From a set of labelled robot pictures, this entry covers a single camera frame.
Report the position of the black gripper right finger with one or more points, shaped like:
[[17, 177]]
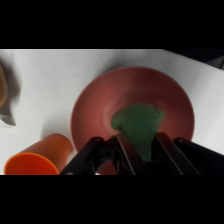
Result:
[[173, 156]]

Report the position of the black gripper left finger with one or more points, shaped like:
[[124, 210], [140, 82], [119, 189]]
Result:
[[128, 156]]

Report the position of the pink bowl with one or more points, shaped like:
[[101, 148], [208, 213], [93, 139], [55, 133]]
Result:
[[100, 106]]

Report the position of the orange cup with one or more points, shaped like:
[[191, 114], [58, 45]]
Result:
[[40, 156]]

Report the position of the black cloth covered stand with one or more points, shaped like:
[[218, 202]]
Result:
[[200, 56]]

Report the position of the brown onion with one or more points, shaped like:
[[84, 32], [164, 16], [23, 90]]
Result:
[[2, 86]]

